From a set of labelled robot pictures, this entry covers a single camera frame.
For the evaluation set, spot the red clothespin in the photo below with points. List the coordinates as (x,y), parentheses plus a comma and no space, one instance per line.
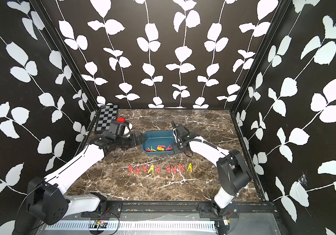
(131,169)
(145,167)
(138,169)
(168,168)
(158,168)
(174,169)
(181,168)

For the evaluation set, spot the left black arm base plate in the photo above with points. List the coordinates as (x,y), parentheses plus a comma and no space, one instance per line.
(105,210)

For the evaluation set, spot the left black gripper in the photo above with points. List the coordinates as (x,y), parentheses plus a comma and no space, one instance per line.
(134,142)

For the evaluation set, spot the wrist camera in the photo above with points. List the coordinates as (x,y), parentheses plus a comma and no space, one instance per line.
(119,129)
(178,130)

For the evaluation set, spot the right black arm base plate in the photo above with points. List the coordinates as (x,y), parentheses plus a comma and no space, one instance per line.
(212,211)

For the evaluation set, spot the black white checkerboard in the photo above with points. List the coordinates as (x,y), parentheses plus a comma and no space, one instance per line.
(107,114)

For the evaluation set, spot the teal plastic storage box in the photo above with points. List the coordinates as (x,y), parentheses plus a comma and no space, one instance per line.
(154,138)

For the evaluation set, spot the small circuit board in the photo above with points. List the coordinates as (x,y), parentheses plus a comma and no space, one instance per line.
(98,225)

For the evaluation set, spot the white perforated rail strip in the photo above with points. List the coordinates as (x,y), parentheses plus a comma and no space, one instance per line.
(76,225)

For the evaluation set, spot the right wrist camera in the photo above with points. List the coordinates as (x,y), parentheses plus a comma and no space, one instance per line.
(178,130)

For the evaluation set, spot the small red block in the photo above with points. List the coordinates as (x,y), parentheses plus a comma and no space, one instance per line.
(120,119)

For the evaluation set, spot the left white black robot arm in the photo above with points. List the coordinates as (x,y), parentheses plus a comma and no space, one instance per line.
(47,199)

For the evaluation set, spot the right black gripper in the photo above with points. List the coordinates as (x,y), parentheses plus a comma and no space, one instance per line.
(176,150)

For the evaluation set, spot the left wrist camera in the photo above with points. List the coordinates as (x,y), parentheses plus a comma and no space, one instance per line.
(119,129)

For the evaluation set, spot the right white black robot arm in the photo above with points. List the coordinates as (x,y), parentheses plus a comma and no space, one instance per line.
(233,171)

